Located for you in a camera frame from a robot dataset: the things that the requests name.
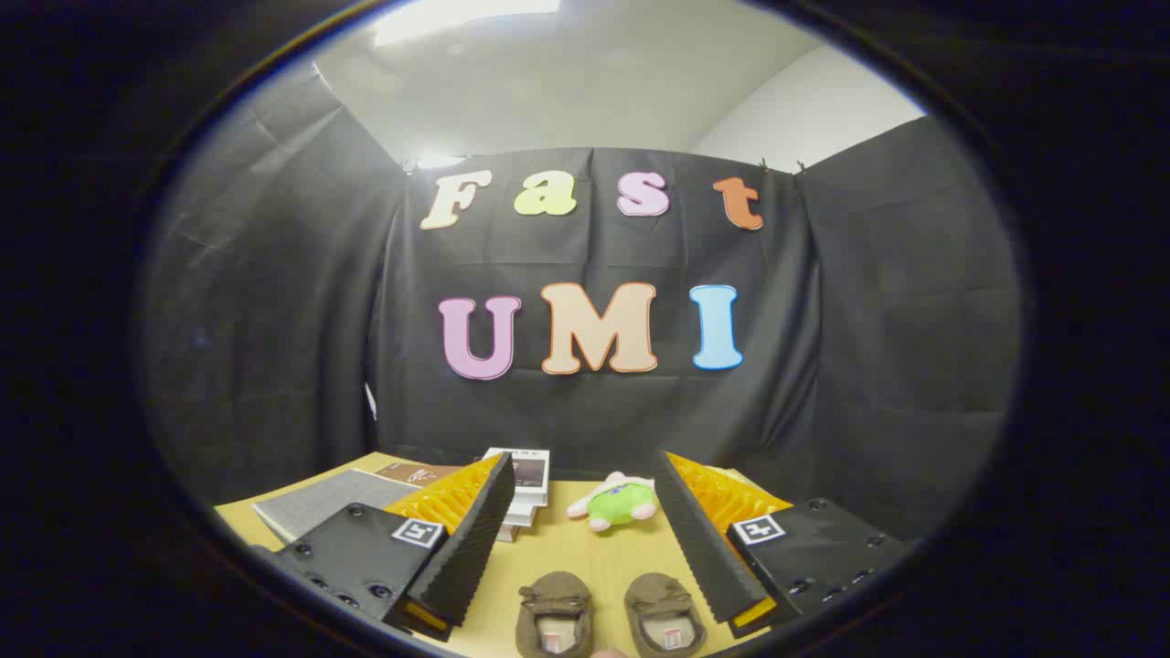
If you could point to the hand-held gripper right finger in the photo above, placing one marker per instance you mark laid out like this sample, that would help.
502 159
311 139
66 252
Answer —
699 539

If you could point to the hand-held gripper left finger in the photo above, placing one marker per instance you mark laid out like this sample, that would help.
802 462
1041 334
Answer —
475 539

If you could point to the brown fuzzy slipper shoe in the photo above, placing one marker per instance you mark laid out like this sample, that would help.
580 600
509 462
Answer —
553 599
663 599

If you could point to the grey lidded storage box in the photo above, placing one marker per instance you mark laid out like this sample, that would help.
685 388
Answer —
320 503

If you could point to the thin brown-edged book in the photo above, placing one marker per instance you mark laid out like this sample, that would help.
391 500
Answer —
516 533

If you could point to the plain white book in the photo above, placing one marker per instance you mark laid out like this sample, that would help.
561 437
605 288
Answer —
528 514

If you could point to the yellow plush toy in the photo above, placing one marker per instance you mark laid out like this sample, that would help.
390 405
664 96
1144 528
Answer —
736 476

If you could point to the brown cover book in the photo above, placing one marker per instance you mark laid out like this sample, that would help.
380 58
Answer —
420 473

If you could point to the green and pink plush toy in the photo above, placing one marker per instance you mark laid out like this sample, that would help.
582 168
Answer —
620 503

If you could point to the white portrait cover book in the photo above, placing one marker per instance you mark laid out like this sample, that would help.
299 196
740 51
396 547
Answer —
532 471

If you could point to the black backdrop cloth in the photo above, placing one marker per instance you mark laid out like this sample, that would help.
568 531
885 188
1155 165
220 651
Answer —
594 411

